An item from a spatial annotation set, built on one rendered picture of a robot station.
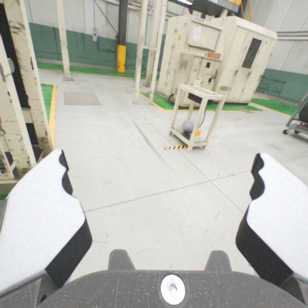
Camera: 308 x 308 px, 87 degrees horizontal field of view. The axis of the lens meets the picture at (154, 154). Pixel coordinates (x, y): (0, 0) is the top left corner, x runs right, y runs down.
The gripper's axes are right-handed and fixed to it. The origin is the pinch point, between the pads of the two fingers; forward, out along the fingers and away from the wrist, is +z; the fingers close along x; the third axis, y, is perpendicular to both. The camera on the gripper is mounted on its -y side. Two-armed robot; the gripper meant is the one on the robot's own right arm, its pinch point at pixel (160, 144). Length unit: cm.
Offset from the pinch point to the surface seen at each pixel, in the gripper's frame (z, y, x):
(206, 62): 428, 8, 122
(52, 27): 854, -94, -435
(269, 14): 1120, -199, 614
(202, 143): 200, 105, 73
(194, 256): 46, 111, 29
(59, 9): 535, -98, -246
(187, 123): 223, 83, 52
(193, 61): 411, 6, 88
